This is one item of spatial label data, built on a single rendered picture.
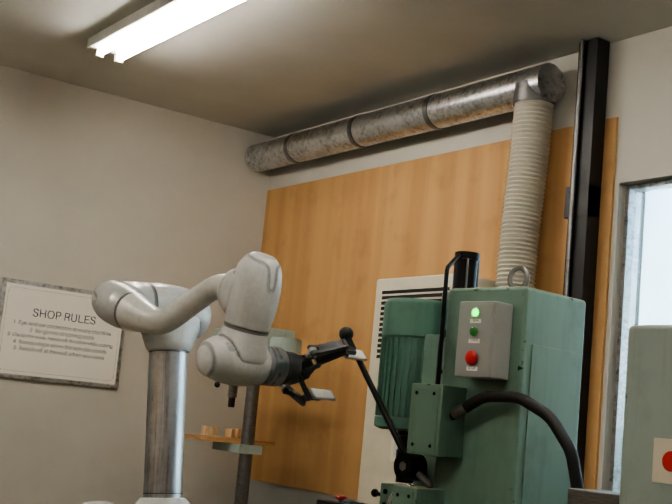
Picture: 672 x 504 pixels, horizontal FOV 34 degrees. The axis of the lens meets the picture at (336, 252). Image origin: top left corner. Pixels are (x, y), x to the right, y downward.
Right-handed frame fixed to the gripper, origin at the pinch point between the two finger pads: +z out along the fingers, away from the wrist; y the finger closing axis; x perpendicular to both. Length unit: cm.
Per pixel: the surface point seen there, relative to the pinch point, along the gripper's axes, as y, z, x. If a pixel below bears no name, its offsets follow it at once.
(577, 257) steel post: 10, 150, 70
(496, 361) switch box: 35.7, -1.1, -30.3
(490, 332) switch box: 39.3, -2.7, -25.7
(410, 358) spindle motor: 13.5, 7.2, -6.5
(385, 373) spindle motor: 6.6, 5.5, -4.9
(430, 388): 21.1, -5.0, -24.7
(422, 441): 12.4, -5.0, -31.8
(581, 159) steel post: 35, 150, 96
